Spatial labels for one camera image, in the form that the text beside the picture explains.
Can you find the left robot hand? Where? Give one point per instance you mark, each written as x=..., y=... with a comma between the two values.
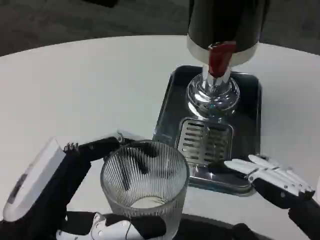
x=37, y=190

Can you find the black drink dispenser chrome base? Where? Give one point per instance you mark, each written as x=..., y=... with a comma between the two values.
x=225, y=20

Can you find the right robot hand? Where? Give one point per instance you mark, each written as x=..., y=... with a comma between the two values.
x=272, y=185

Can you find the black robot body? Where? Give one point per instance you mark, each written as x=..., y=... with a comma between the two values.
x=212, y=227

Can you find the clear ribbed glass cup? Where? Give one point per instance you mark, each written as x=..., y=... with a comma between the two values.
x=150, y=210

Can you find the slotted steel drip grid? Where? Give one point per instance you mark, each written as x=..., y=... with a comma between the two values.
x=195, y=140

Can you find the steel drip tray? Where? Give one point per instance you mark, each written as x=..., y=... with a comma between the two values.
x=170, y=105

